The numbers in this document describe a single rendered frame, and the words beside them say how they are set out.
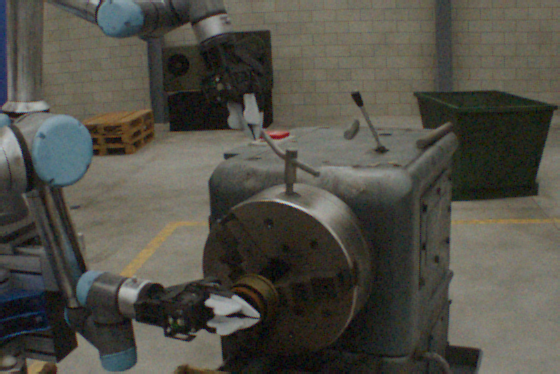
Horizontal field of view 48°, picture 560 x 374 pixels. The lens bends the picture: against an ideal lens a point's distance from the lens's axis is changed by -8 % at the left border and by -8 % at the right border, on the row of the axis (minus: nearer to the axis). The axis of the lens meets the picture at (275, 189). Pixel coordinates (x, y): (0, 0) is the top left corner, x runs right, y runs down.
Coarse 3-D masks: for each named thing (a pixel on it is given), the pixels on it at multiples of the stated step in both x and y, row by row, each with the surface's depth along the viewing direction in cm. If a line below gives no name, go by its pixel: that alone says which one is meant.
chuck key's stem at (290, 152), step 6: (288, 150) 119; (294, 150) 119; (288, 156) 120; (294, 156) 120; (288, 162) 120; (288, 168) 120; (294, 168) 120; (288, 174) 121; (294, 174) 121; (288, 180) 121; (294, 180) 121; (288, 186) 122; (288, 192) 122
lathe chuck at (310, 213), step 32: (256, 224) 122; (288, 224) 119; (320, 224) 116; (352, 224) 123; (288, 256) 121; (320, 256) 118; (352, 256) 117; (352, 288) 117; (288, 320) 124; (320, 320) 121; (288, 352) 126
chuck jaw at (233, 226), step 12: (228, 216) 124; (228, 228) 120; (240, 228) 122; (228, 240) 121; (240, 240) 120; (252, 240) 123; (228, 252) 120; (240, 252) 118; (252, 252) 120; (228, 264) 119; (240, 264) 117; (252, 264) 118; (264, 264) 121; (228, 276) 118; (240, 276) 116
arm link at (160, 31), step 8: (152, 0) 124; (160, 0) 127; (168, 0) 126; (160, 8) 124; (168, 8) 126; (160, 16) 124; (168, 16) 127; (176, 16) 127; (160, 24) 125; (168, 24) 128; (176, 24) 129; (184, 24) 130; (152, 32) 125; (160, 32) 128; (168, 32) 131; (144, 40) 132
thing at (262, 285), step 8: (240, 280) 115; (248, 280) 113; (256, 280) 114; (264, 280) 114; (232, 288) 113; (240, 288) 111; (248, 288) 112; (256, 288) 111; (264, 288) 112; (272, 288) 113; (240, 296) 110; (248, 296) 109; (256, 296) 110; (264, 296) 111; (272, 296) 113; (256, 304) 109; (264, 304) 111; (272, 304) 113; (264, 312) 111; (272, 312) 114; (264, 320) 112; (248, 328) 111
